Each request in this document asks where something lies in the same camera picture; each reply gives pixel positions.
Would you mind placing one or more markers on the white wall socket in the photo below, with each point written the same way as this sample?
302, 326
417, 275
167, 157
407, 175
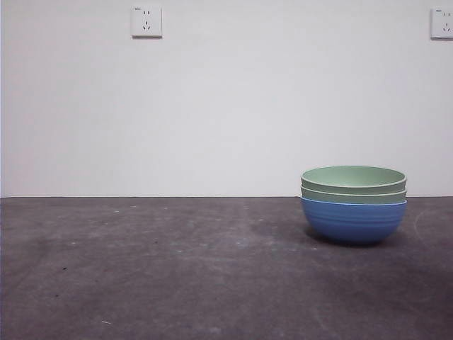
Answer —
147, 22
442, 23

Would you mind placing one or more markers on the blue ribbed bowl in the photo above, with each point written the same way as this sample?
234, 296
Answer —
354, 221

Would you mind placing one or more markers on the green ribbed bowl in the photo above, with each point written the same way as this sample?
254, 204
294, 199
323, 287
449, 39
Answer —
354, 198
354, 177

